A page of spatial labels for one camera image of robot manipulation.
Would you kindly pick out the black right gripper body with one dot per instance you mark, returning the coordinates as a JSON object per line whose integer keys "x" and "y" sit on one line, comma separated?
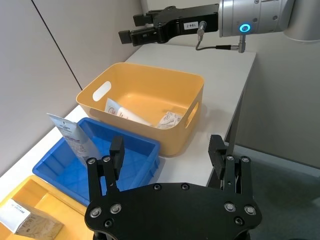
{"x": 190, "y": 18}

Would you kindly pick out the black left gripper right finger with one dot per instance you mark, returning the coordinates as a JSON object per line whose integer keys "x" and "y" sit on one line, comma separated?
{"x": 217, "y": 157}

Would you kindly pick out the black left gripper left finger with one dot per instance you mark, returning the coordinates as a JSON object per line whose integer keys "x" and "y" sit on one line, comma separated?
{"x": 113, "y": 172}

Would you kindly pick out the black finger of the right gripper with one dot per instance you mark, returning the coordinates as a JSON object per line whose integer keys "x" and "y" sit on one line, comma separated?
{"x": 143, "y": 19}
{"x": 142, "y": 37}

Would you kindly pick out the blue plastic bin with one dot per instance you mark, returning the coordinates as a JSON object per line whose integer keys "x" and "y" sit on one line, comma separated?
{"x": 67, "y": 172}

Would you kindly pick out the white squeeze tube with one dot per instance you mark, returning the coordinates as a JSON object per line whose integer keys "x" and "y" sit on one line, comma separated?
{"x": 75, "y": 140}

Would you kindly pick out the white sachet with red print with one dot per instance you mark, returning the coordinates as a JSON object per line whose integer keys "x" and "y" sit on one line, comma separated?
{"x": 111, "y": 108}
{"x": 130, "y": 115}

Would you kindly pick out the white sachet with grey print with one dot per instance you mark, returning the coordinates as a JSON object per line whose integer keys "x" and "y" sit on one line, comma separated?
{"x": 170, "y": 120}

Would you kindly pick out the yellow plastic tray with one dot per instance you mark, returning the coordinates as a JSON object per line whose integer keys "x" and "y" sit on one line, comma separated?
{"x": 30, "y": 190}

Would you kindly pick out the brown and white carton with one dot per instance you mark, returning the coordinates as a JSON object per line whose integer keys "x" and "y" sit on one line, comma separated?
{"x": 37, "y": 222}

